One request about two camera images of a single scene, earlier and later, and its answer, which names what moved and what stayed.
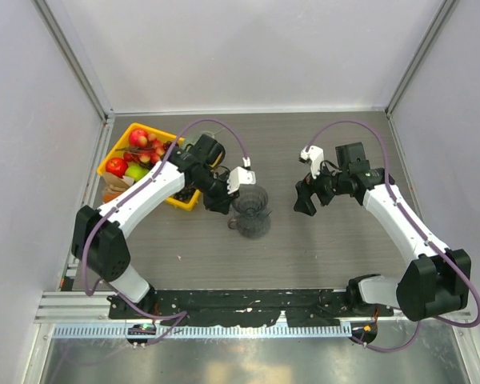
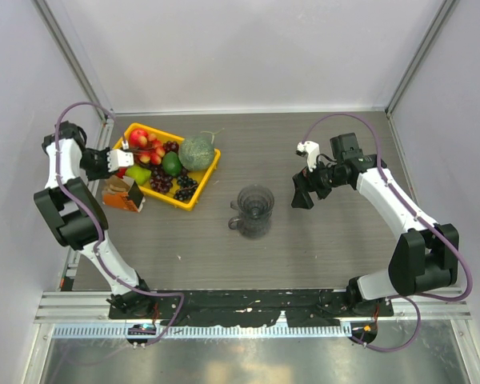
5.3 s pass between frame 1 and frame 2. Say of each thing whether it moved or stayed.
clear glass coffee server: stayed
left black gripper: moved
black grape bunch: stayed
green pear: stayed
